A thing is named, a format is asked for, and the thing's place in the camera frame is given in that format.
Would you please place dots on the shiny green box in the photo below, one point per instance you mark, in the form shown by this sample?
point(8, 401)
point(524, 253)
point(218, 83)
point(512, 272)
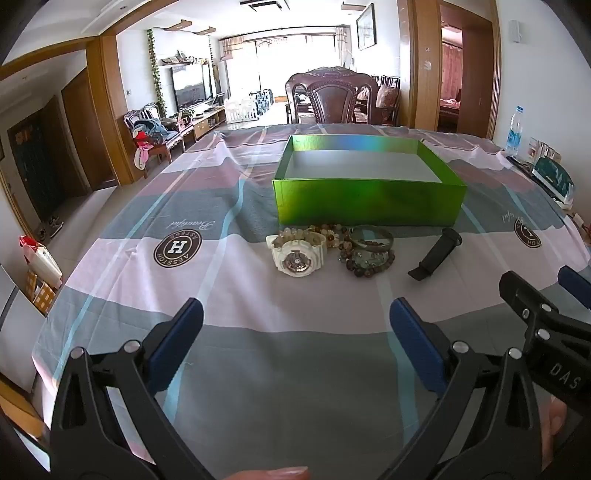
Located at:
point(369, 198)

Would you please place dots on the framed wall picture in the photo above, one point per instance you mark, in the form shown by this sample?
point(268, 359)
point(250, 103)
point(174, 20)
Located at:
point(366, 27)

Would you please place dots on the flat screen television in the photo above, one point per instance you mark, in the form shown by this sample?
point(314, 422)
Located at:
point(189, 85)

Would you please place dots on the white play fence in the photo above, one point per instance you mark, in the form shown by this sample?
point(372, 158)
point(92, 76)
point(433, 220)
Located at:
point(247, 108)

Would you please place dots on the person's right hand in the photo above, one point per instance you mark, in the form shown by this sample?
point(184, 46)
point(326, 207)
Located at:
point(554, 424)

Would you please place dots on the green vine garland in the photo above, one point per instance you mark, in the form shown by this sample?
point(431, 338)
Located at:
point(156, 69)

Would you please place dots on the dark wooden dining chair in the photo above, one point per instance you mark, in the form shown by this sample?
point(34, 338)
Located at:
point(388, 99)

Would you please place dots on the striped tablecloth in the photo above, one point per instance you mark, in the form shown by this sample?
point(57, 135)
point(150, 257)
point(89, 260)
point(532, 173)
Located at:
point(138, 286)

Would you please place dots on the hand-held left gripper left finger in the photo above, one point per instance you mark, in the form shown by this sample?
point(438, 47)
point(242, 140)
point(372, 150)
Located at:
point(178, 341)

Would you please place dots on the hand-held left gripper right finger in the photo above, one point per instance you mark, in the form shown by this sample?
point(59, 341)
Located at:
point(415, 341)

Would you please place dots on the black clip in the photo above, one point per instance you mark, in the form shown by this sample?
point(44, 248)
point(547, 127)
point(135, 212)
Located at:
point(436, 254)

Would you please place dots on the white wrist watch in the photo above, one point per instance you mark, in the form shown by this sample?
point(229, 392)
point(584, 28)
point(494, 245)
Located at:
point(295, 258)

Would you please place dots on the pair of shoes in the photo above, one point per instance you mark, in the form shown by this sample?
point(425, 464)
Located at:
point(51, 227)

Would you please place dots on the wooden television cabinet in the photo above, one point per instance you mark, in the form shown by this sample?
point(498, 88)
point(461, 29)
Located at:
point(207, 122)

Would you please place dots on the person's left hand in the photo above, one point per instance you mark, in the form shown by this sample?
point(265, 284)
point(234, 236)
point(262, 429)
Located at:
point(272, 473)

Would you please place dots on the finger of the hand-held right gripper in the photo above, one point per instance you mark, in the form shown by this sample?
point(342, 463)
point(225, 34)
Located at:
point(572, 285)
point(524, 302)

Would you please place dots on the red white paper bag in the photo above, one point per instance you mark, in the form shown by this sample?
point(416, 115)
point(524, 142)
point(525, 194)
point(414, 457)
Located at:
point(39, 258)

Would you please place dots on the cardboard box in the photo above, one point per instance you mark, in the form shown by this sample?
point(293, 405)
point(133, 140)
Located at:
point(41, 295)

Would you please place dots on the dark green desk calendar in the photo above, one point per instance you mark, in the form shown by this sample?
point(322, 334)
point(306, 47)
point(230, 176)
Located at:
point(554, 177)

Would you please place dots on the clear water bottle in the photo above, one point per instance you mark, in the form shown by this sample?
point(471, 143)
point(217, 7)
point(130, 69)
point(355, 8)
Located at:
point(515, 134)

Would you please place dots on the wooden chair with clothes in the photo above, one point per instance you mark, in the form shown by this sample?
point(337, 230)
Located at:
point(152, 134)

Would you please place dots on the carved wooden chair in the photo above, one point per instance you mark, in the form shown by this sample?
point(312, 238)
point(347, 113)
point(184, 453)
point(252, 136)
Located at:
point(330, 99)

